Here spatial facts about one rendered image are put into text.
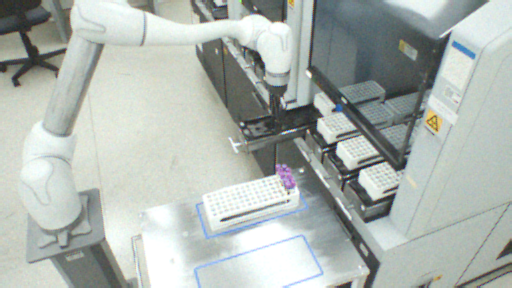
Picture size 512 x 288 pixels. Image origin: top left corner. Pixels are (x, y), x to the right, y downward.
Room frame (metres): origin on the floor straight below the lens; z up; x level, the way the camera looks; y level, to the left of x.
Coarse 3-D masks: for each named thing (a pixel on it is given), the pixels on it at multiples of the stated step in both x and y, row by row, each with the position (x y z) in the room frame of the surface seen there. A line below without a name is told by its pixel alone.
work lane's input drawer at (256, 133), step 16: (288, 112) 1.35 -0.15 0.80; (304, 112) 1.34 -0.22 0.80; (320, 112) 1.32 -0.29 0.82; (240, 128) 1.24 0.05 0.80; (256, 128) 1.24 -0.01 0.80; (288, 128) 1.23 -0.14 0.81; (304, 128) 1.24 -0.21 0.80; (240, 144) 1.21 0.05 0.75; (256, 144) 1.17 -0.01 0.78; (272, 144) 1.19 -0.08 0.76
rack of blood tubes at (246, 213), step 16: (272, 176) 0.90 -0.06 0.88; (224, 192) 0.84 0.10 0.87; (240, 192) 0.84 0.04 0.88; (256, 192) 0.84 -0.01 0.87; (272, 192) 0.83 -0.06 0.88; (208, 208) 0.77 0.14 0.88; (224, 208) 0.78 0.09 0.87; (240, 208) 0.77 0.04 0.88; (256, 208) 0.78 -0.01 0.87; (272, 208) 0.80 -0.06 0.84; (288, 208) 0.81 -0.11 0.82
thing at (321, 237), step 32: (320, 192) 0.88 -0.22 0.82; (160, 224) 0.76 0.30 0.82; (192, 224) 0.76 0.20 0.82; (256, 224) 0.75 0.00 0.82; (288, 224) 0.75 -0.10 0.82; (320, 224) 0.75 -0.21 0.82; (160, 256) 0.64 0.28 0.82; (192, 256) 0.64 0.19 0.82; (224, 256) 0.64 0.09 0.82; (256, 256) 0.64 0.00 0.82; (288, 256) 0.63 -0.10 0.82; (320, 256) 0.63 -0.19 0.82; (352, 256) 0.63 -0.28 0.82
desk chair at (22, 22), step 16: (0, 0) 2.90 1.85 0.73; (16, 0) 2.94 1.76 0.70; (32, 0) 3.04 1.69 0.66; (0, 16) 2.88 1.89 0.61; (16, 16) 3.06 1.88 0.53; (32, 16) 3.05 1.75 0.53; (48, 16) 3.10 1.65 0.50; (0, 32) 2.85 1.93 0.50; (32, 48) 3.12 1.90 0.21; (64, 48) 3.31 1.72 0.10; (0, 64) 3.09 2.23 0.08; (16, 64) 3.09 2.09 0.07; (32, 64) 3.05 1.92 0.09; (48, 64) 3.02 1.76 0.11; (16, 80) 2.85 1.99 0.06
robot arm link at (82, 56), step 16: (80, 0) 1.11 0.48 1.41; (80, 48) 1.10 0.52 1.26; (96, 48) 1.12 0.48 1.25; (64, 64) 1.10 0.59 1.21; (80, 64) 1.09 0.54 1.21; (96, 64) 1.13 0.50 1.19; (64, 80) 1.08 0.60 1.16; (80, 80) 1.08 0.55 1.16; (64, 96) 1.06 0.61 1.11; (80, 96) 1.08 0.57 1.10; (48, 112) 1.06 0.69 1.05; (64, 112) 1.05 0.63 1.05; (32, 128) 1.06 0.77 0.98; (48, 128) 1.04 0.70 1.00; (64, 128) 1.05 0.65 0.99; (32, 144) 1.01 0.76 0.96; (48, 144) 1.00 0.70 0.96; (64, 144) 1.02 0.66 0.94; (64, 160) 0.99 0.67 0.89
